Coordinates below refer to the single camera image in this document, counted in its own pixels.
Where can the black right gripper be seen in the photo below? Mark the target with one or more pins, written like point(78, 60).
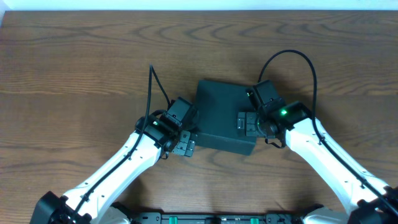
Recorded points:
point(244, 124)

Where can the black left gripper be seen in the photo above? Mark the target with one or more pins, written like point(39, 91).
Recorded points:
point(185, 143)

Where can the black gift box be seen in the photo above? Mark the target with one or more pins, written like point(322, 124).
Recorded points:
point(218, 106)

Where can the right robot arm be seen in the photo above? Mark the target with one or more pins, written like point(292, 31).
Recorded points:
point(365, 198)

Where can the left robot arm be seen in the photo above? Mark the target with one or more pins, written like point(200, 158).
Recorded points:
point(155, 137)

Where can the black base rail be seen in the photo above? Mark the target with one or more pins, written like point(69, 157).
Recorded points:
point(158, 218)

